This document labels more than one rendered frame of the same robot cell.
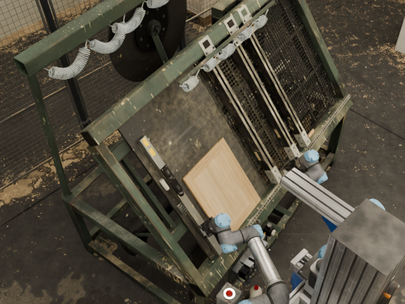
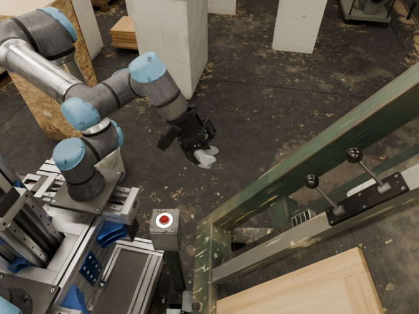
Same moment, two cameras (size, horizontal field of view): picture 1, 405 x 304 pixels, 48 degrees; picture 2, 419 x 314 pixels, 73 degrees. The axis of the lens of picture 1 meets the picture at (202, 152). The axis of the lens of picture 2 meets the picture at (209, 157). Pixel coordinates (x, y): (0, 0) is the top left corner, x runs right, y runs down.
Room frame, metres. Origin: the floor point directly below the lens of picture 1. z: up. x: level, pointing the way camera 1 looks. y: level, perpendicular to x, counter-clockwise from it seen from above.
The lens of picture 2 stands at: (1.80, -0.32, 1.99)
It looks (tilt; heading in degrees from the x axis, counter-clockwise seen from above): 47 degrees down; 142
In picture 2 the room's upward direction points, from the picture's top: straight up
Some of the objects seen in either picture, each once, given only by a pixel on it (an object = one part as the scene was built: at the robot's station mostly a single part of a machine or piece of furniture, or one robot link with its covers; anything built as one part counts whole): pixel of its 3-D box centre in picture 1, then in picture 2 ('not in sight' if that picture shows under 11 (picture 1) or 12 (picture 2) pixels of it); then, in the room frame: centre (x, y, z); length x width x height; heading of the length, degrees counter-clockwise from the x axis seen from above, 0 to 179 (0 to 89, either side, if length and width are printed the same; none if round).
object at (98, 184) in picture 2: not in sight; (83, 179); (0.93, -0.29, 1.09); 0.15 x 0.15 x 0.10
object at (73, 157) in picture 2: not in sight; (74, 159); (0.93, -0.28, 1.20); 0.13 x 0.12 x 0.14; 104
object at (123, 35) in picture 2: not in sight; (133, 35); (-2.11, 1.36, 0.15); 0.61 x 0.52 x 0.31; 130
